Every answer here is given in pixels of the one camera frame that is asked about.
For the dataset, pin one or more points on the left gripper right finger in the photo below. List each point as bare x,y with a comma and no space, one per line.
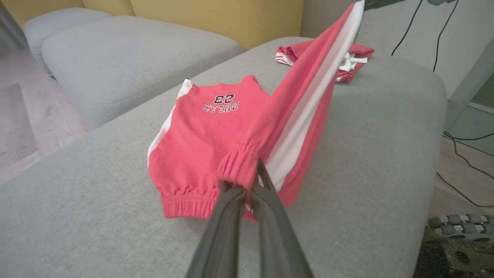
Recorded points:
278,239

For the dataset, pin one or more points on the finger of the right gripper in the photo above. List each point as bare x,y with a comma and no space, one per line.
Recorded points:
382,3

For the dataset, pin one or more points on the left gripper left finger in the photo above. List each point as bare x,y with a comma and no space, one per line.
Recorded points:
220,239

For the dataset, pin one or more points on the red shorts with white stripe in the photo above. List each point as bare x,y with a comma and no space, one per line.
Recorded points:
216,146

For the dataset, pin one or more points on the large grey sofa ottoman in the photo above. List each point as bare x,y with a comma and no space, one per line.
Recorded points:
366,154

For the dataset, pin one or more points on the light grey sofa seat cushion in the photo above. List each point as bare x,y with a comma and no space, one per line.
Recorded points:
135,61
58,23

